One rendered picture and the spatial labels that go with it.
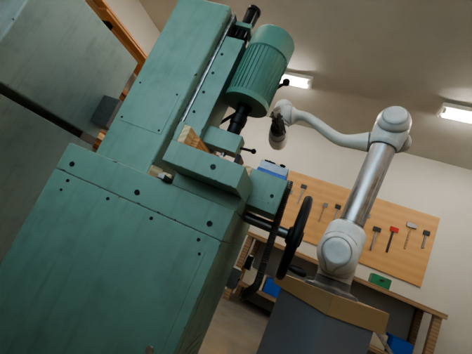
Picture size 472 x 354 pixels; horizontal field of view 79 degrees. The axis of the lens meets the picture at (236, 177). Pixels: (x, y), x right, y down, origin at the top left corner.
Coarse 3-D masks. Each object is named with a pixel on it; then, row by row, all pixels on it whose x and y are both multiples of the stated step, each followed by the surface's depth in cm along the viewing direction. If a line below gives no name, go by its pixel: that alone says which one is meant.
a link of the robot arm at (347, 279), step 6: (318, 264) 136; (318, 270) 133; (324, 270) 127; (354, 270) 125; (324, 276) 134; (330, 276) 126; (336, 276) 125; (342, 276) 123; (348, 276) 124; (342, 282) 129; (348, 282) 126
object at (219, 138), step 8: (208, 128) 105; (216, 128) 105; (208, 136) 104; (216, 136) 104; (224, 136) 103; (232, 136) 103; (240, 136) 103; (208, 144) 105; (216, 144) 103; (224, 144) 103; (232, 144) 102; (240, 144) 103; (224, 152) 105; (232, 152) 102; (240, 152) 108
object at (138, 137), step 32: (192, 0) 112; (192, 32) 108; (160, 64) 106; (192, 64) 104; (128, 96) 105; (160, 96) 103; (128, 128) 101; (160, 128) 99; (128, 160) 98; (160, 160) 101
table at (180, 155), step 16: (176, 144) 74; (176, 160) 73; (192, 160) 72; (208, 160) 72; (224, 160) 71; (192, 176) 80; (208, 176) 70; (224, 176) 70; (240, 176) 69; (240, 192) 76; (256, 208) 88; (272, 208) 87
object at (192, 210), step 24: (72, 144) 90; (72, 168) 88; (96, 168) 87; (120, 168) 85; (120, 192) 83; (144, 192) 82; (168, 192) 81; (168, 216) 80; (192, 216) 78; (216, 216) 78; (240, 216) 90; (240, 240) 108
